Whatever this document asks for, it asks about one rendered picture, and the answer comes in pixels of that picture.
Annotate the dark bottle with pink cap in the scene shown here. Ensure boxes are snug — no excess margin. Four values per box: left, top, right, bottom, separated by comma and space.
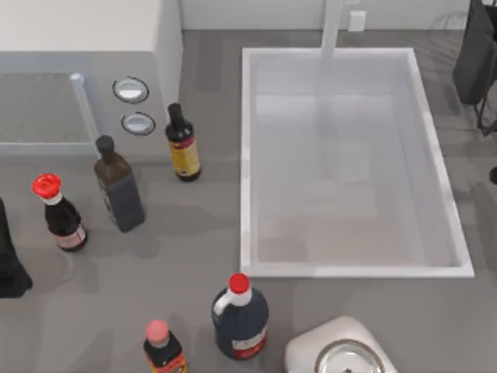
142, 319, 188, 373

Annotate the tall white tap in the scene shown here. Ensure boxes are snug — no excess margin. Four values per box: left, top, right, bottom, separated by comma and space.
319, 0, 343, 60

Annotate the small round microwave knob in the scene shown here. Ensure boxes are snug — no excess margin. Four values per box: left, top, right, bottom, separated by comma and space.
120, 111, 157, 138

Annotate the square dark bottle black cap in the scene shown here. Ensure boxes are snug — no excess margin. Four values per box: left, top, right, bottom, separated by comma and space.
93, 134, 147, 234

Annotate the white sink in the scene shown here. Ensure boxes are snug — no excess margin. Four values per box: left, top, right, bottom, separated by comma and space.
238, 47, 476, 281

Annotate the white wall socket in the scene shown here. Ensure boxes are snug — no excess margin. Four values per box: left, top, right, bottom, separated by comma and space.
347, 10, 367, 33

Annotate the dark jug with red cap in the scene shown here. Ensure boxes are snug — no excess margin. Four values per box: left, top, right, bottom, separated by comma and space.
210, 272, 270, 361

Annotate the large round microwave knob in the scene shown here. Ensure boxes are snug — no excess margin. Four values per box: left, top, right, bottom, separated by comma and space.
112, 75, 151, 105

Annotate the pale grey rounded box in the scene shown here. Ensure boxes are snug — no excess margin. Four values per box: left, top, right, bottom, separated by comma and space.
284, 315, 400, 373

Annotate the small dark bottle red cap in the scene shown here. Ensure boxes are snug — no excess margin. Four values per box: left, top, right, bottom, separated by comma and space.
31, 173, 89, 253

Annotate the pale microwave oven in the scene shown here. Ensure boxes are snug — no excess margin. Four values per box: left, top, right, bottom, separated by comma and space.
0, 0, 184, 157

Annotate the pale microwave door handle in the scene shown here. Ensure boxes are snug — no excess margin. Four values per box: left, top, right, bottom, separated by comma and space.
69, 72, 99, 145

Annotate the grey microwave door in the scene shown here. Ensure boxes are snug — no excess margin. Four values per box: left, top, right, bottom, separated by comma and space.
0, 71, 99, 156

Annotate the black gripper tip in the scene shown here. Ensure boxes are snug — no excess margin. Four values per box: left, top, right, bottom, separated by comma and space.
0, 197, 34, 300

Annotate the dark bottle with yellow label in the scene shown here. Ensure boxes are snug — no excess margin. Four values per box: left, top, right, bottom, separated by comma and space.
165, 102, 203, 184

